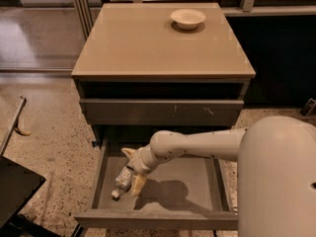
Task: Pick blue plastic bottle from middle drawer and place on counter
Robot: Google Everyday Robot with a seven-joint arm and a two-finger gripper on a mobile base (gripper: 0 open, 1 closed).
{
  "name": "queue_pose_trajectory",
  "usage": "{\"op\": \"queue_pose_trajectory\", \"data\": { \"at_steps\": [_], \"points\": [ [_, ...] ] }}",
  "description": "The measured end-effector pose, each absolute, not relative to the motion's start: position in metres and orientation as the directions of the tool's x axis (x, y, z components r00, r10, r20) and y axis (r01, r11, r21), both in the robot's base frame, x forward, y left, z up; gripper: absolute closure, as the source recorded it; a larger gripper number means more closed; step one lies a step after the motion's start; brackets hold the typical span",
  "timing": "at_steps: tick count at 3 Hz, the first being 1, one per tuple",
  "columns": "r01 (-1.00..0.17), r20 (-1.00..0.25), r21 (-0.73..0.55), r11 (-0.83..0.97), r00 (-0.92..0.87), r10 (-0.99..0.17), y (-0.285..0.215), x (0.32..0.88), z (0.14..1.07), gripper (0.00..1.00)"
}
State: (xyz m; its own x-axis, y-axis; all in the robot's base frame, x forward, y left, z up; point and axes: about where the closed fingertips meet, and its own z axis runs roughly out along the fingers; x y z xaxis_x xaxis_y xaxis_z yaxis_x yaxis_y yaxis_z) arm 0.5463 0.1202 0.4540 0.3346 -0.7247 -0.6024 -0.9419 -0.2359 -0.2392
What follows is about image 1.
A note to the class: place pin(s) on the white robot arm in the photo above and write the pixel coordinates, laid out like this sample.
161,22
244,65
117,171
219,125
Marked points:
276,171

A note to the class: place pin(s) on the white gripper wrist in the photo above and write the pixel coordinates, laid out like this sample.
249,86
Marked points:
138,160

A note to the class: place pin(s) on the clear plastic water bottle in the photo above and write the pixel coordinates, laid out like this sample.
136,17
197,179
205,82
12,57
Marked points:
122,182

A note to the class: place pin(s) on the white ceramic bowl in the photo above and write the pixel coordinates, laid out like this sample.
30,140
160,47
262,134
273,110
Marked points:
188,19

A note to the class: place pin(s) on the grey drawer cabinet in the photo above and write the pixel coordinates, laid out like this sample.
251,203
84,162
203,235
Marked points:
137,52

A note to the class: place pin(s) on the metal window frame rail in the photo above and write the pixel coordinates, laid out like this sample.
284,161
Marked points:
85,17

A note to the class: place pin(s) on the open grey middle drawer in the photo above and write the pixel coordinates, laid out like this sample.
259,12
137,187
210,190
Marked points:
188,192

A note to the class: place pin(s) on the black panel at left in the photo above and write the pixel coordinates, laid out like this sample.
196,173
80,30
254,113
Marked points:
18,184

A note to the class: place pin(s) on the closed grey upper drawer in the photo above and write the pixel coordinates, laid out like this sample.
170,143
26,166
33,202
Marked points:
161,112

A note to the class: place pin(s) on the metal bar with hook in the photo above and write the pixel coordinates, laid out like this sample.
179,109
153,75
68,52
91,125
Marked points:
14,127

